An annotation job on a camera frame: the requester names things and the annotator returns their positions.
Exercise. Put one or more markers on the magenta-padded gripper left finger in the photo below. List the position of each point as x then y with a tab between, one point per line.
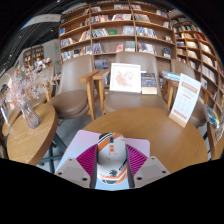
70	168

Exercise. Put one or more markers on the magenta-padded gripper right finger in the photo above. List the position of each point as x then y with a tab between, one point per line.
153	168

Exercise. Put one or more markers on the white orange patterned computer mouse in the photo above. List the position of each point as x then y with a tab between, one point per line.
111	156

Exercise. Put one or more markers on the pink blue gradient mouse pad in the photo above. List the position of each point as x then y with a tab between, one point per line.
83	140

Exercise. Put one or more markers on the white sign on wooden base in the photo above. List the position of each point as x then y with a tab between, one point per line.
185	98

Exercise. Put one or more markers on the stack of colourful books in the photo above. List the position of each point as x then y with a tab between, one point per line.
211	115

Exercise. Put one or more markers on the dark blue book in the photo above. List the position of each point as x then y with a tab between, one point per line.
148	83

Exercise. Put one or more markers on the light blue book stack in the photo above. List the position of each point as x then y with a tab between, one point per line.
170	76

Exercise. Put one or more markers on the white framed floral picture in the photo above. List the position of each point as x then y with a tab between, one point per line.
125	78

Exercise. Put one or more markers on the small distant wooden bookshelf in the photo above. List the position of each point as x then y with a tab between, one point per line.
33	56

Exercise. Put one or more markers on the curved wooden bookshelf with books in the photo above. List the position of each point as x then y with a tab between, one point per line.
203	56

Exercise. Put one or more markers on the tall wooden bookshelf with books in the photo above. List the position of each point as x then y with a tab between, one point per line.
113	33

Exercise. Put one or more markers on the white ceiling air unit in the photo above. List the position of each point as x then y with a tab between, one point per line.
39	20

